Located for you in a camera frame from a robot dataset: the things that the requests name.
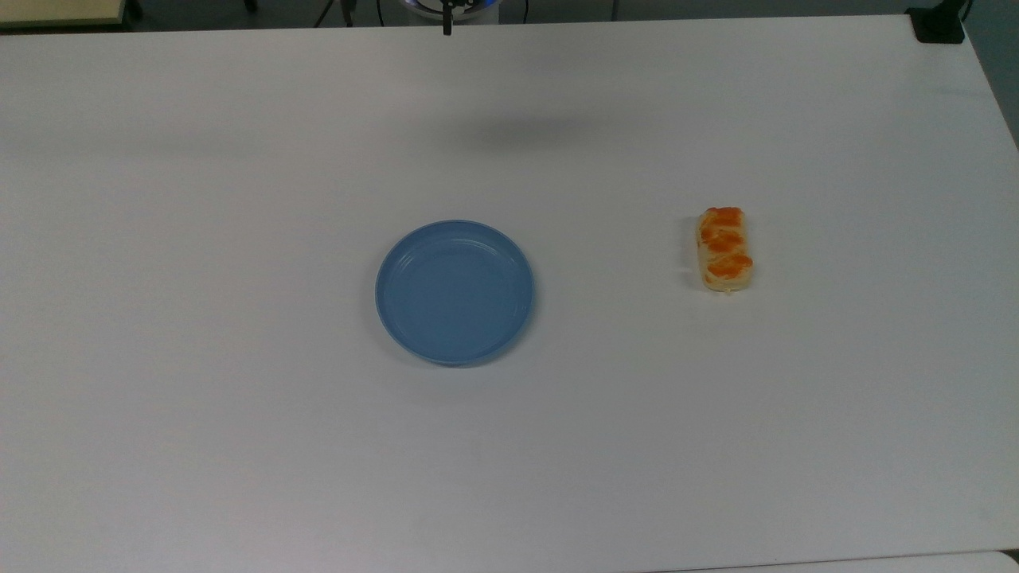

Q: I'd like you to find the blue round plate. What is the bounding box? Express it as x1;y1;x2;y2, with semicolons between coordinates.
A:
375;220;535;368

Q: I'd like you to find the black table clamp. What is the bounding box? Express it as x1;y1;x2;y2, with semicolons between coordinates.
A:
906;0;974;45

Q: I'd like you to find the orange glazed bread loaf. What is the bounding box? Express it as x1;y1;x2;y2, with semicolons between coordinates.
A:
697;206;755;294

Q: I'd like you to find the beige wooden desk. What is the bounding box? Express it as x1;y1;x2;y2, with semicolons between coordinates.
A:
0;0;130;31

